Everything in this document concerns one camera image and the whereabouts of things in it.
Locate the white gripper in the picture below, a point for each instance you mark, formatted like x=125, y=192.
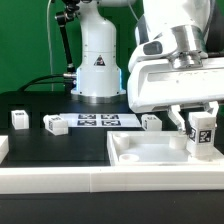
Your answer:
x=154, y=85

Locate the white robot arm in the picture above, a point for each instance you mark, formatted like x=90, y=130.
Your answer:
x=181, y=26

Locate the white square table top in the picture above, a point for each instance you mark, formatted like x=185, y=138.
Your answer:
x=154, y=148

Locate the white U-shaped obstacle fence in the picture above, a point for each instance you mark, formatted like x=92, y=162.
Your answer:
x=107, y=179

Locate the white sheet with tag markers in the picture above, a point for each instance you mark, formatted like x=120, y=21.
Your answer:
x=100, y=120

